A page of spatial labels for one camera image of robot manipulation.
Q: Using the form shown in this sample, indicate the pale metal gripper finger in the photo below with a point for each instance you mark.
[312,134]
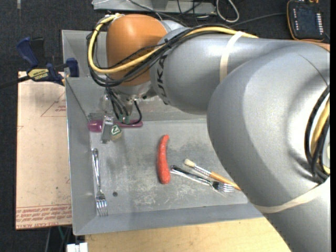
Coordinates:
[106,131]

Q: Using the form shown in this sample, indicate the wooden block with green letter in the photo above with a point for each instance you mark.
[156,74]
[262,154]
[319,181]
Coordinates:
[116,133]

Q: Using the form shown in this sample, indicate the silver metal fork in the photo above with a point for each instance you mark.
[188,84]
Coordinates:
[97,172]
[194,178]

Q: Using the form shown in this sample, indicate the grey metal bin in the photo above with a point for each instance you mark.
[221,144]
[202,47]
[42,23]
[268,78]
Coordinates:
[131,172]

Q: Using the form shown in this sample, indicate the red toy sausage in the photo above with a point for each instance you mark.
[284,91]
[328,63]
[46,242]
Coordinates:
[163,164]

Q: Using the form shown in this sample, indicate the brown cardboard board, red print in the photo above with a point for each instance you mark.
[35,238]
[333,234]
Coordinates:
[42,153]

